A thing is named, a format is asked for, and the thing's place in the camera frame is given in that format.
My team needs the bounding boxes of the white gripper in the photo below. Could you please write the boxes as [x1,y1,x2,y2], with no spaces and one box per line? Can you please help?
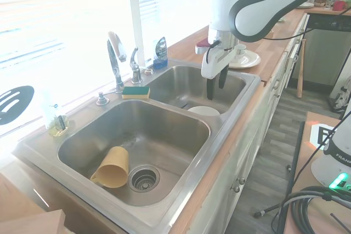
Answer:
[201,42,239,101]

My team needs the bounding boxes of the chrome kitchen faucet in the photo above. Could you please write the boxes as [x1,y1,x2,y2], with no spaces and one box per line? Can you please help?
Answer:
[106,31,128,94]

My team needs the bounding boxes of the white bowl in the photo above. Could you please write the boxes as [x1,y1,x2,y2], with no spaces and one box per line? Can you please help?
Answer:
[187,105,221,117]

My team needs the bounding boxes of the white dinner plate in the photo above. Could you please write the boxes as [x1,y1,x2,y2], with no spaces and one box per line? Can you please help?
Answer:
[227,51,261,69]

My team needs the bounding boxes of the red lidded white container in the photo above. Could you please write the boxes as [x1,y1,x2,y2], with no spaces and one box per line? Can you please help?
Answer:
[195,40,211,55]

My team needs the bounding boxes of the white patterned teacup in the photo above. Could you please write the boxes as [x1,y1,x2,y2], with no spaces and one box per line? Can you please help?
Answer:
[234,43,248,57]

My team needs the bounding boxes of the blue Dawn dish soap bottle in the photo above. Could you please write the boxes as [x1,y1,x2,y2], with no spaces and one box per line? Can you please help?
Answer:
[152,36,169,70]

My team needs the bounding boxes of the white kitchen cabinets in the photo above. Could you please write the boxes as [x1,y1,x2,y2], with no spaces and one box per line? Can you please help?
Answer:
[189,12,311,234]

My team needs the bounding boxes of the stainless steel double sink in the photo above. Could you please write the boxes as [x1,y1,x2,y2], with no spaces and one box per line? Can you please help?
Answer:
[12,58,262,234]

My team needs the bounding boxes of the yellow green sponge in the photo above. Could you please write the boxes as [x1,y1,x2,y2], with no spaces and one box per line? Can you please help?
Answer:
[121,85,151,100]

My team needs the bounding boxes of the narrow white window blinds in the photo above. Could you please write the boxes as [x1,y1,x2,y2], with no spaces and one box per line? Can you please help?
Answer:
[135,0,220,54]

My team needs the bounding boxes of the stainless dishwasher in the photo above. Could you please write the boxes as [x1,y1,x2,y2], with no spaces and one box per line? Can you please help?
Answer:
[290,13,351,87]

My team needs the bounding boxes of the chrome sink sprayer cap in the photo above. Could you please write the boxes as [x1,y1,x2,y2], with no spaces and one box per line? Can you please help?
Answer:
[95,91,111,106]

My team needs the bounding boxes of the black white marker tag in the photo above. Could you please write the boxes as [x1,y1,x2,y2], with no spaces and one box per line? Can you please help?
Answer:
[309,123,338,147]

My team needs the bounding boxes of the metal sink drain strainer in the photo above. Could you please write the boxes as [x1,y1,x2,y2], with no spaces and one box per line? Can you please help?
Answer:
[127,164,161,192]

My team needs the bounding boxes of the black tripod leg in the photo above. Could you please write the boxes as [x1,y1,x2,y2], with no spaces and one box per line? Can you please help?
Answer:
[254,203,286,219]

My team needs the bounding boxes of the red mug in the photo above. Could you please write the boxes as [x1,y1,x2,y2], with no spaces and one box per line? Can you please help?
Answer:
[332,0,346,12]

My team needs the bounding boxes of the clear hand soap bottle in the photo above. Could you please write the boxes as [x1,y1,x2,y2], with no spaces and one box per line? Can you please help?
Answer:
[43,88,70,138]

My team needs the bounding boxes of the wide white window blinds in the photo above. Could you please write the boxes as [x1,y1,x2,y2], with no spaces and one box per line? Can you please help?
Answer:
[0,0,133,87]

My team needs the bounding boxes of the black slotted spatula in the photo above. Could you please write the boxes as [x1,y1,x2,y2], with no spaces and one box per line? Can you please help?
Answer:
[0,85,36,126]

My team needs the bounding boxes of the light wooden board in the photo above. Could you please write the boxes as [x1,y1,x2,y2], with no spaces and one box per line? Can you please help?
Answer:
[0,170,67,234]

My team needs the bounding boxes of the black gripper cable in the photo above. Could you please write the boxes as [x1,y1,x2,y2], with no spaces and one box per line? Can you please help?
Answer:
[205,39,221,65]

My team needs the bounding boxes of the chrome faucet lever handle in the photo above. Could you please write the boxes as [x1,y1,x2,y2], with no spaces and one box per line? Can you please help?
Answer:
[129,47,144,84]

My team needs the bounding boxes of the grey black cable bundle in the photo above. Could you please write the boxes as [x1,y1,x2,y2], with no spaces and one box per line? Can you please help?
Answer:
[276,185,351,234]

